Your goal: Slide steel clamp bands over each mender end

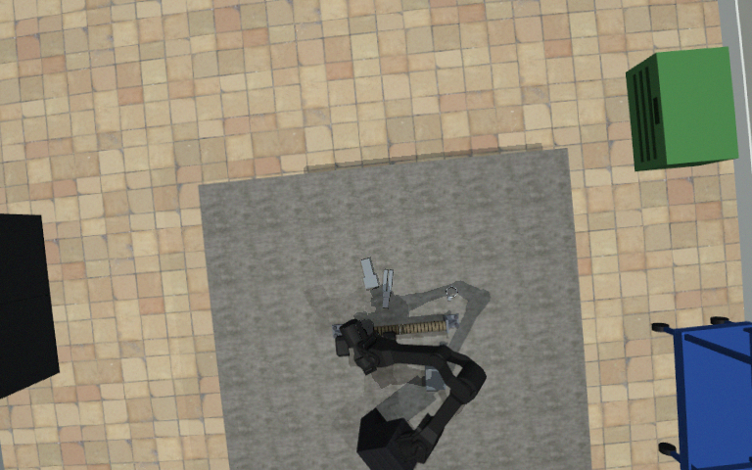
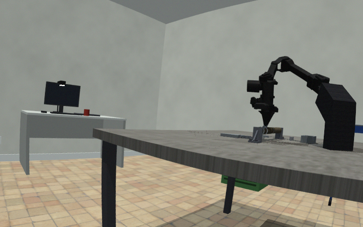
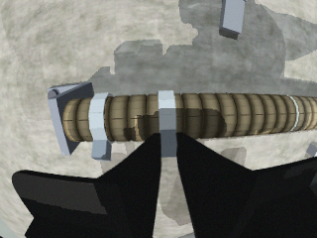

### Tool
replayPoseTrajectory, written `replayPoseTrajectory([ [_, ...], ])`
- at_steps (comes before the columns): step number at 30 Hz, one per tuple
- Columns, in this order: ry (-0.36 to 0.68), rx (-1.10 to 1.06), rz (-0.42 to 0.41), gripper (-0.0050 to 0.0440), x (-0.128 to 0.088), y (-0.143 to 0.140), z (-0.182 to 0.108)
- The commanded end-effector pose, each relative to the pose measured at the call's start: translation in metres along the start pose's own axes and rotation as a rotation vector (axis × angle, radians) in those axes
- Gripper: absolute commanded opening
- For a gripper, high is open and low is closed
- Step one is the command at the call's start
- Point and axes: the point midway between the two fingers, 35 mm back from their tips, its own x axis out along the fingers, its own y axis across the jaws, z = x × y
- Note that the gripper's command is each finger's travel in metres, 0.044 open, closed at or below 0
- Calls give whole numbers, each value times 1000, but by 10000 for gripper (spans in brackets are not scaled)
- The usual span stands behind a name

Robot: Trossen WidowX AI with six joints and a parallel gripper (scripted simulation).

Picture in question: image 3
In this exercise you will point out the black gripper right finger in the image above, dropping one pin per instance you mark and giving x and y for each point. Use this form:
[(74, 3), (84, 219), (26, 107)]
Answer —
[(222, 195)]

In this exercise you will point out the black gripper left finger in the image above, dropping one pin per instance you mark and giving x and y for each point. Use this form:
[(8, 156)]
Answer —
[(123, 200)]

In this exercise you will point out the silver metal hose clamp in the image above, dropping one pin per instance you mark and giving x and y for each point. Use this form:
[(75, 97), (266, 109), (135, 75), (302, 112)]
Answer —
[(167, 123), (101, 146)]

